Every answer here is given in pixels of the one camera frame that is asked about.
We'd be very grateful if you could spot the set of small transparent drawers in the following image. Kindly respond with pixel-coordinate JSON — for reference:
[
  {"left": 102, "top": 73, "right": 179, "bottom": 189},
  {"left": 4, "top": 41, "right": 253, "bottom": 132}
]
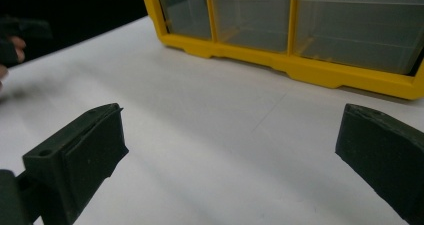
[{"left": 155, "top": 0, "right": 422, "bottom": 76}]

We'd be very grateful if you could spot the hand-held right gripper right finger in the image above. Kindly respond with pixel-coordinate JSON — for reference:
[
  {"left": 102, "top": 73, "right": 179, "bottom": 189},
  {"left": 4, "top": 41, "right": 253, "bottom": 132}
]
[{"left": 334, "top": 103, "right": 424, "bottom": 225}]

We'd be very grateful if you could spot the yellow black organizer cabinet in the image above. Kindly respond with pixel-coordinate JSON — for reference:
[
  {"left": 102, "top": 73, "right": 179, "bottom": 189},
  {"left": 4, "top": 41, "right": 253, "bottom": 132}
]
[{"left": 140, "top": 0, "right": 424, "bottom": 101}]

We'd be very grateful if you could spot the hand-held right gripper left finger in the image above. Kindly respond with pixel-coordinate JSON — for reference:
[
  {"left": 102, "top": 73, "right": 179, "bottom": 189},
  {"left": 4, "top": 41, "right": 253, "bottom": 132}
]
[{"left": 16, "top": 102, "right": 130, "bottom": 225}]

